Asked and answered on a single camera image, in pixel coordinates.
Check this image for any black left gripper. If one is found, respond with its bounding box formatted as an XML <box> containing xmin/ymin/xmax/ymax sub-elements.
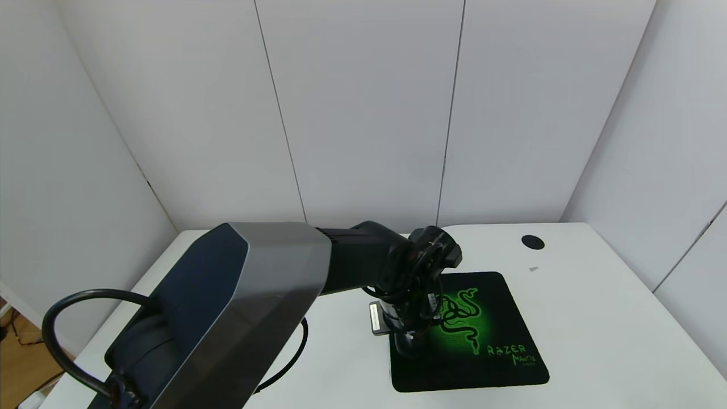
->
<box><xmin>369</xmin><ymin>301</ymin><xmax>404</xmax><ymax>336</ymax></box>

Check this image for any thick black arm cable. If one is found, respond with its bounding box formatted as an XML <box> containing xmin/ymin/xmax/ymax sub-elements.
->
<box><xmin>42</xmin><ymin>289</ymin><xmax>161</xmax><ymax>401</ymax></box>
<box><xmin>252</xmin><ymin>317</ymin><xmax>310</xmax><ymax>394</ymax></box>

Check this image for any thin black floor cable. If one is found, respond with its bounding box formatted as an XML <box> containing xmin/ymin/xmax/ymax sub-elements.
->
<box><xmin>0</xmin><ymin>310</ymin><xmax>55</xmax><ymax>348</ymax></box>

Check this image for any black green snake mouse pad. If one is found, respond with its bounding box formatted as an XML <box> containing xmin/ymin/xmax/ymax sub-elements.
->
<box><xmin>388</xmin><ymin>272</ymin><xmax>550</xmax><ymax>393</ymax></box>

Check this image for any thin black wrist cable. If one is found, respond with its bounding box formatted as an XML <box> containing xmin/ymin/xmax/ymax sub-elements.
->
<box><xmin>363</xmin><ymin>239</ymin><xmax>449</xmax><ymax>319</ymax></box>

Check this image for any black computer mouse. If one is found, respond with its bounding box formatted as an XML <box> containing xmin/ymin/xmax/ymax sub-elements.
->
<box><xmin>394</xmin><ymin>332</ymin><xmax>424</xmax><ymax>360</ymax></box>

